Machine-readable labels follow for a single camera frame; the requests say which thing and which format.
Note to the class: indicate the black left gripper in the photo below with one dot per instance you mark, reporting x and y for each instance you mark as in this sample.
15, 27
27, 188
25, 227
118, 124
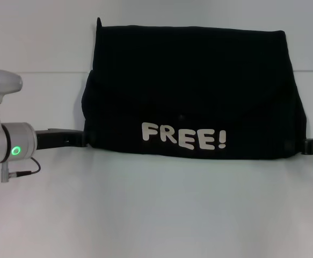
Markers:
52, 138

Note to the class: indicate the black t-shirt with white print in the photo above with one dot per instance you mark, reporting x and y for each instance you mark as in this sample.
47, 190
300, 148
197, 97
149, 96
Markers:
185, 80

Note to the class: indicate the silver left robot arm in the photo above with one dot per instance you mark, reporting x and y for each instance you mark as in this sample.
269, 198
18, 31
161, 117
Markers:
8, 142

